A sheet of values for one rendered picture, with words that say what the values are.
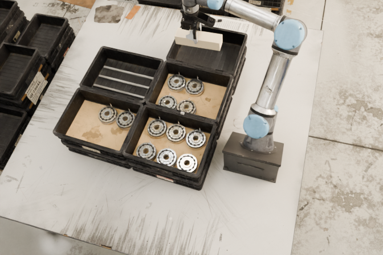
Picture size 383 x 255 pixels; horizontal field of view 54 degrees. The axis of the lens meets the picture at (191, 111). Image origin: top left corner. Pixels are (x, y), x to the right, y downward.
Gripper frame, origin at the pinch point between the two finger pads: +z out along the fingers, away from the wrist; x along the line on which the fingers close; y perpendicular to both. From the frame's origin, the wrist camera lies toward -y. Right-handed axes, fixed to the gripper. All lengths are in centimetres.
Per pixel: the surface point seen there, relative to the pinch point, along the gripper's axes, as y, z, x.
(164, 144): 6, 26, 52
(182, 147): -3, 26, 51
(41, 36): 146, 71, -34
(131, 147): 21, 21, 59
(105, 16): 80, 38, -36
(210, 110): -11.8, 25.9, 27.1
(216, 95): -13.1, 25.9, 17.2
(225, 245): -35, 39, 90
